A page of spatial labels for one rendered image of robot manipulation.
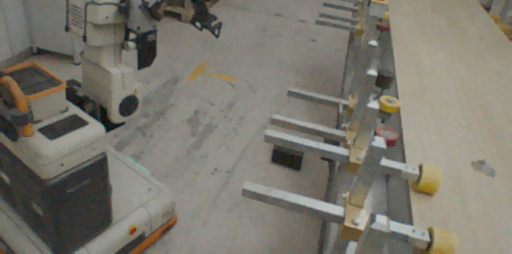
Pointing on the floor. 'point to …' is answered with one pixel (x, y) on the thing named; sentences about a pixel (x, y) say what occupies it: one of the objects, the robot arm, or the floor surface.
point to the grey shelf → (46, 12)
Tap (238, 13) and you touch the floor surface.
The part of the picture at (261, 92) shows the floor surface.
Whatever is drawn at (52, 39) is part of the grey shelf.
